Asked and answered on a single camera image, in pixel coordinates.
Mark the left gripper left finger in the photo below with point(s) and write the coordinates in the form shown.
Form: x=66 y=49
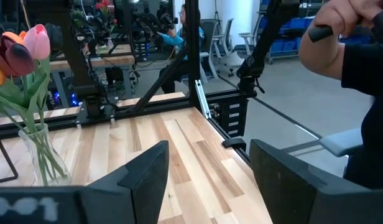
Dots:
x=141 y=186

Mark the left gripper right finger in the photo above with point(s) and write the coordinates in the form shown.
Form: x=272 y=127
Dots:
x=303 y=193

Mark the clear glass vase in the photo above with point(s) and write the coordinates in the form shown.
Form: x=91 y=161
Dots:
x=45 y=155

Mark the pink tulip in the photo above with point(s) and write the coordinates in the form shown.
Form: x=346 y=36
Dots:
x=37 y=42

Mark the dark red tulip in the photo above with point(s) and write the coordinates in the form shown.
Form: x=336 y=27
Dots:
x=15 y=59

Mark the black background robot arm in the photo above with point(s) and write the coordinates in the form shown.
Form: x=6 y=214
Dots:
x=157 y=21

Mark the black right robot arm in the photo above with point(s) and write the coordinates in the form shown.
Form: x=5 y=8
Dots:
x=82 y=62

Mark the black table clamp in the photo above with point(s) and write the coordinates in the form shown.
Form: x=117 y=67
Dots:
x=234 y=143

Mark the black control box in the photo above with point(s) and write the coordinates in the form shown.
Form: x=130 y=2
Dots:
x=233 y=115

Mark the wooden background table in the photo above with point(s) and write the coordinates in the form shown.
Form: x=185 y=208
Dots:
x=95 y=59

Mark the person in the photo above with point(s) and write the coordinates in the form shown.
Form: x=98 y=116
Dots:
x=350 y=62
x=176 y=40

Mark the blue storage bins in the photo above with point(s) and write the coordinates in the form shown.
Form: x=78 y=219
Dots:
x=291 y=34

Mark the white office chair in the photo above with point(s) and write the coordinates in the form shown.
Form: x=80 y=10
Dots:
x=225 y=37

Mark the silver bracket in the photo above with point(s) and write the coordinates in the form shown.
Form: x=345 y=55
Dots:
x=203 y=99

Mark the black table frame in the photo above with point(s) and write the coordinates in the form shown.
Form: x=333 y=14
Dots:
x=194 y=46

